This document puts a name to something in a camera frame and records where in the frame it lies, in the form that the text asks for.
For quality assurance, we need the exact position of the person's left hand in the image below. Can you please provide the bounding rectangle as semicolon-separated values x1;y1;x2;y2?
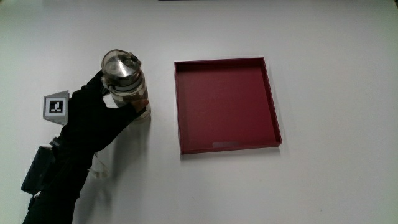
42;70;150;154

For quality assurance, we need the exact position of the clear plastic bottle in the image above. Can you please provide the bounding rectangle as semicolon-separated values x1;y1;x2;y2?
101;49;152;124

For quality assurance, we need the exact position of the person's left forearm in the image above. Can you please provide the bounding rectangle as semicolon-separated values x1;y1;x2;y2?
22;137;96;224

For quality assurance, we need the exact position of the black forearm-mounted box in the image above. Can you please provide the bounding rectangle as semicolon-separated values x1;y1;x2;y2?
21;145;57;195

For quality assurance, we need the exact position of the red square tray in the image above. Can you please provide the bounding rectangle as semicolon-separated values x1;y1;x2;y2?
174;57;283;156

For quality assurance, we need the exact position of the translucent plastic wrist bracket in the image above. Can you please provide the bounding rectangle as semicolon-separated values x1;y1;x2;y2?
88;152;111;179

